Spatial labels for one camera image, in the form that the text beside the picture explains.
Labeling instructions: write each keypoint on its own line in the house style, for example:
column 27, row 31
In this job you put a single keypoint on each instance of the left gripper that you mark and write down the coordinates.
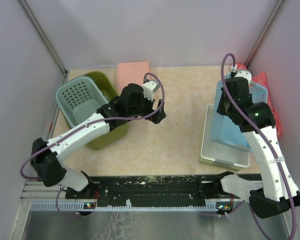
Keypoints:
column 156, row 118

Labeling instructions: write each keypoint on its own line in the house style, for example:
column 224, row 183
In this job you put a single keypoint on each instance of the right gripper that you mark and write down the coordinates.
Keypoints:
column 220, row 109

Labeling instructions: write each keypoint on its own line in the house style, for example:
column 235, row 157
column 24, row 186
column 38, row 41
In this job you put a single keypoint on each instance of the blue perforated tray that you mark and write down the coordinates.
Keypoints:
column 223, row 130

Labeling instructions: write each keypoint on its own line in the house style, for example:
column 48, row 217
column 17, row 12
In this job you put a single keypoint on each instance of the white perforated tray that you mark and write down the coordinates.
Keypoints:
column 218, row 152

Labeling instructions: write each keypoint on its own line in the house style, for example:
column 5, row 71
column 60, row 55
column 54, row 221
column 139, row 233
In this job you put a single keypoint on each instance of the pink perforated tray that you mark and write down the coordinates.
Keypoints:
column 131, row 72

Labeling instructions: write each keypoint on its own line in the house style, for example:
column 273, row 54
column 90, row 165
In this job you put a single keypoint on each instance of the light green perforated tray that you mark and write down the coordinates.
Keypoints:
column 220, row 164

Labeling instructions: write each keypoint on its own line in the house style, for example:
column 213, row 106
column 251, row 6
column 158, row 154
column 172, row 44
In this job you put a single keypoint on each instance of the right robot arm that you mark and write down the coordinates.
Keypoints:
column 278, row 192

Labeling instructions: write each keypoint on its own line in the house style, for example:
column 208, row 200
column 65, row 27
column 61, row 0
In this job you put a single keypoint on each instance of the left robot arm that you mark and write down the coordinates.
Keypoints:
column 47, row 156

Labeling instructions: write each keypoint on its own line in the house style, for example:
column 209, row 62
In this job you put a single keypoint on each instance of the red plastic bag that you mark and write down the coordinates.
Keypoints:
column 267, row 82

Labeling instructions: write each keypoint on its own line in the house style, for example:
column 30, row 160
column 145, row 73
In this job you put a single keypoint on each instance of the teal perforated basket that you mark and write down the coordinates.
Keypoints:
column 78, row 99

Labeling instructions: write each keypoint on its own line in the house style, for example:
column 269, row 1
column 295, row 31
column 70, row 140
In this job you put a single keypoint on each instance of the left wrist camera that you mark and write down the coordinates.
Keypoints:
column 149, row 88

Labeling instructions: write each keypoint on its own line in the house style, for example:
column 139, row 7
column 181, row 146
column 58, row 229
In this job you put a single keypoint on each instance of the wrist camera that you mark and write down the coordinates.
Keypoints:
column 235, row 72
column 149, row 88

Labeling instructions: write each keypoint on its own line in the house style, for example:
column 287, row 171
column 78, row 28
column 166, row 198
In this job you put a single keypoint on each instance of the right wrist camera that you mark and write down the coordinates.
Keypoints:
column 235, row 72

